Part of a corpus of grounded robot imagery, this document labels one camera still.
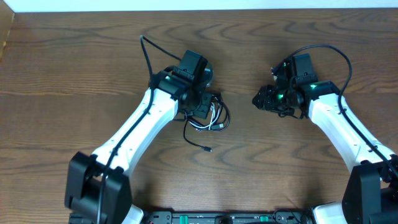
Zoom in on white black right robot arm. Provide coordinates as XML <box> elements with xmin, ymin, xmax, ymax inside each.
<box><xmin>252</xmin><ymin>81</ymin><xmax>397</xmax><ymax>223</ymax></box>

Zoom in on white USB cable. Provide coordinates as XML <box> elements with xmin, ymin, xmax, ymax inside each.
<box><xmin>188</xmin><ymin>102</ymin><xmax>224</xmax><ymax>131</ymax></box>

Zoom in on black USB cable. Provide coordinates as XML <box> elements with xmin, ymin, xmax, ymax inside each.
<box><xmin>182</xmin><ymin>91</ymin><xmax>231</xmax><ymax>153</ymax></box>

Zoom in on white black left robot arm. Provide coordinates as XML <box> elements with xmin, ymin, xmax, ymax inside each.
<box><xmin>65</xmin><ymin>68</ymin><xmax>213</xmax><ymax>223</ymax></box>

